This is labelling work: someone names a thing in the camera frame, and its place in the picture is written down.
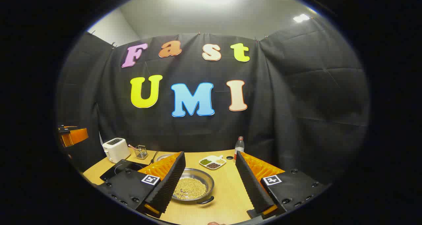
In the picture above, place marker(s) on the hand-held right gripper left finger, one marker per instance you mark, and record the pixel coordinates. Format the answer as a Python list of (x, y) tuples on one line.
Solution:
[(171, 182)]

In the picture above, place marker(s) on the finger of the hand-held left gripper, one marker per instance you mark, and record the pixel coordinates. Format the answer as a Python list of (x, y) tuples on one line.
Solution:
[(77, 136)]

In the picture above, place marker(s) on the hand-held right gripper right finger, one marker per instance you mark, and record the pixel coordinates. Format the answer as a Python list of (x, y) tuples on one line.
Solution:
[(252, 185)]

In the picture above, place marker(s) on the steel pot with soybeans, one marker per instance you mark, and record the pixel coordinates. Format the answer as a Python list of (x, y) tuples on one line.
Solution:
[(193, 187)]

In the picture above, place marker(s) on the black induction cooktop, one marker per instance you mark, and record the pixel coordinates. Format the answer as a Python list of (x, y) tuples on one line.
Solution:
[(123, 167)]

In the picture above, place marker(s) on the white round plate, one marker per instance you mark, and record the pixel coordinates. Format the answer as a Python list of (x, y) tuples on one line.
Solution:
[(163, 157)]

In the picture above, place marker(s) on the clear plastic water bottle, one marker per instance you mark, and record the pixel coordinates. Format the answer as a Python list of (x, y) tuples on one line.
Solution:
[(239, 149)]

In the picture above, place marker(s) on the white toaster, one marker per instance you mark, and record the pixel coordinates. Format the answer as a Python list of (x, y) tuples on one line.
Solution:
[(115, 150)]

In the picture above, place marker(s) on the white divided bean dish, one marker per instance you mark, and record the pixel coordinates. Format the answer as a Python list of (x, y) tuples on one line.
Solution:
[(212, 162)]

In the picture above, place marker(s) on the pink stick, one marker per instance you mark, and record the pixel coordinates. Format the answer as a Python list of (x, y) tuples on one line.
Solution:
[(132, 147)]

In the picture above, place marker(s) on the black backdrop cloth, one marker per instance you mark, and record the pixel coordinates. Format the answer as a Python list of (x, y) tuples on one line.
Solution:
[(204, 129)]

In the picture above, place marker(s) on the small ceiling light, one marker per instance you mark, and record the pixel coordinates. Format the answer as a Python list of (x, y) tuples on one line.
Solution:
[(301, 18)]

